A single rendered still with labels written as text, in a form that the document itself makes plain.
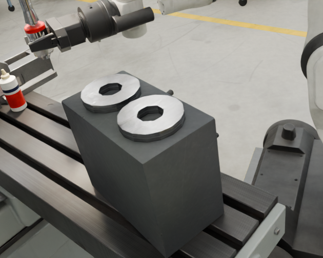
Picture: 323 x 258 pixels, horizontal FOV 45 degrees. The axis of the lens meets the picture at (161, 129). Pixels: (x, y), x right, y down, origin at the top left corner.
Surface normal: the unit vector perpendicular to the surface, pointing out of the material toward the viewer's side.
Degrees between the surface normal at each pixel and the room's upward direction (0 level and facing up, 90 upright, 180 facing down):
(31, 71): 90
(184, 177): 90
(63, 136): 0
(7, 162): 0
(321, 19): 90
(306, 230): 0
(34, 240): 90
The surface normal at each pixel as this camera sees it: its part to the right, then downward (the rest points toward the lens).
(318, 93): -0.39, 0.60
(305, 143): 0.53, -0.47
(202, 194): 0.62, 0.39
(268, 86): -0.16, -0.79
